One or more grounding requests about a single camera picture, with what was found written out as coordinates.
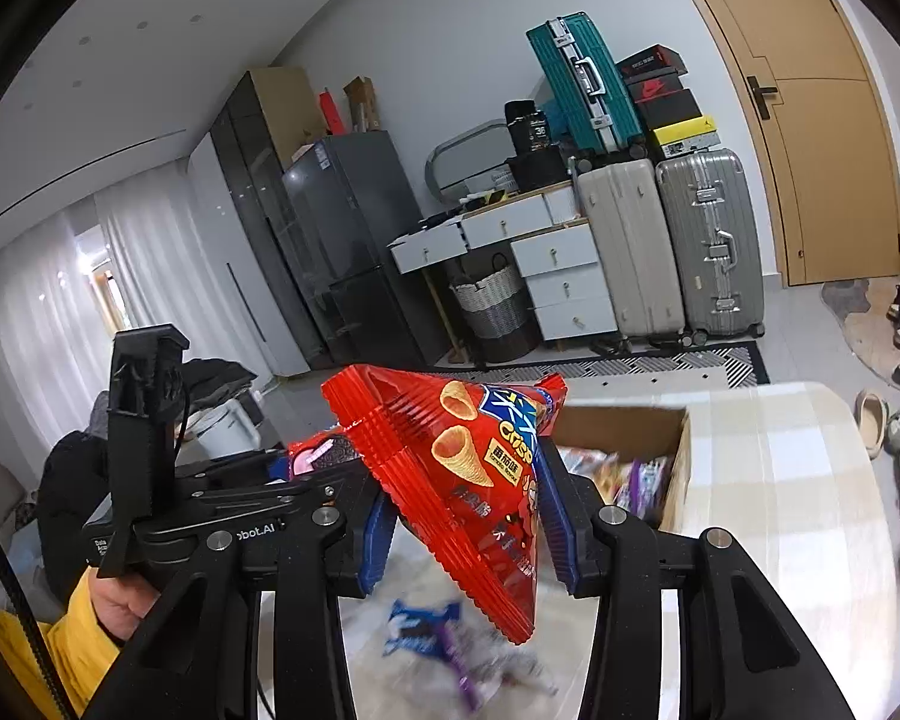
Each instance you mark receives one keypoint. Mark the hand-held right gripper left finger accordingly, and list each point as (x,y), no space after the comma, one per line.
(379,540)

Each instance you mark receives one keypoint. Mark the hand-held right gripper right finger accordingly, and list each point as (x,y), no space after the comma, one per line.
(562,551)

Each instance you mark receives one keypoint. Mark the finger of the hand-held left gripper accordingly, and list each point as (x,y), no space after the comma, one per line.
(232,469)
(322,489)

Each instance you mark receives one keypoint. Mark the red cookie packet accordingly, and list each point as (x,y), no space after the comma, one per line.
(307,457)

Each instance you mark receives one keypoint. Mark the red cone chips bag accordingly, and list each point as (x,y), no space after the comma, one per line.
(457,510)

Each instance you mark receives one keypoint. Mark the brown cardboard box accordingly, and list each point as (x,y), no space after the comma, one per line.
(622,420)

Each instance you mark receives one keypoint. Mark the person's left forearm yellow sleeve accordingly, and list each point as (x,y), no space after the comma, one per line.
(52,660)

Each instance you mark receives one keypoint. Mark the person's left hand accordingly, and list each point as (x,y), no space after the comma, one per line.
(120,600)

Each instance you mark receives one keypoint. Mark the white pedal bin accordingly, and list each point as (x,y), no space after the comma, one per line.
(225,427)

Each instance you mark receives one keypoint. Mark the black jacket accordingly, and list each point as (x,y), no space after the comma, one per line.
(210,379)

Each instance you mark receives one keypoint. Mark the blue cookie packet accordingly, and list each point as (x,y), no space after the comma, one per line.
(416,626)

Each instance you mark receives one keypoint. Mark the dark cloth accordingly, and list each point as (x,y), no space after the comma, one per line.
(67,495)

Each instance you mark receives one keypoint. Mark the white sheer curtain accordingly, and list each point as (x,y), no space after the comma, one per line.
(45,330)

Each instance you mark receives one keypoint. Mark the silver purple snack bag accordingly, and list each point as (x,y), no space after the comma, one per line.
(510,679)

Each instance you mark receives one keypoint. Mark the black striped rug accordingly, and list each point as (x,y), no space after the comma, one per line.
(645,367)

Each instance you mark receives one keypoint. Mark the woven basket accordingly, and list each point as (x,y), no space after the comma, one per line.
(495,307)

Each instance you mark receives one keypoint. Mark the dark grey fridge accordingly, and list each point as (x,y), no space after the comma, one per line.
(360,240)

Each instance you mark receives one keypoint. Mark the dark glass cabinet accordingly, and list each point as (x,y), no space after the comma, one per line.
(247,165)

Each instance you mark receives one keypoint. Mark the white drawer desk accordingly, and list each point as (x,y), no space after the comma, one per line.
(555,255)

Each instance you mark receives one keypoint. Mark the beige suitcase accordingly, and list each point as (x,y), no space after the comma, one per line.
(630,247)

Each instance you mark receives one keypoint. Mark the large tan cardboard box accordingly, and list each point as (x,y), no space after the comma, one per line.
(289,105)

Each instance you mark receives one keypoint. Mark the silver suitcase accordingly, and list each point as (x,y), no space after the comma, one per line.
(709,240)

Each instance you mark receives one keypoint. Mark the red paper bag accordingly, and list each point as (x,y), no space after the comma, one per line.
(331,112)

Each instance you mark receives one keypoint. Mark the grey oval mirror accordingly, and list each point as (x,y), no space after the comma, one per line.
(450,157)

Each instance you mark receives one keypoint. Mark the small brown carton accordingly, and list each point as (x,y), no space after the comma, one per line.
(361,105)

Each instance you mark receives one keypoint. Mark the beige door mat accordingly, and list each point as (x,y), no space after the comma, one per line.
(862,330)

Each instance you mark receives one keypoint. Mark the black storage box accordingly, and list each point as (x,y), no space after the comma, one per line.
(536,171)

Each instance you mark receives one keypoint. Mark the black bag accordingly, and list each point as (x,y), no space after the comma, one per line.
(529,127)

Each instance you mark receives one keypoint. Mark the black and yellow shoe box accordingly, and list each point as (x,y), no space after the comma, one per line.
(682,136)

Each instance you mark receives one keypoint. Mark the plain black shoe box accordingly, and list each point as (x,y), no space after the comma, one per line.
(667,109)

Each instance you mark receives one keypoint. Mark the wooden door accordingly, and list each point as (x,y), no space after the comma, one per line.
(817,165)

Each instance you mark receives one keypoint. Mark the teal suitcase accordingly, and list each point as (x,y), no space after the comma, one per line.
(577,82)

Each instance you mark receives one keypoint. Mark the black shoe box red logo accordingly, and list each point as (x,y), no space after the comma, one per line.
(652,86)

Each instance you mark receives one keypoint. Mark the black shoe box red inside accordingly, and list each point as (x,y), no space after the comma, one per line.
(645,60)

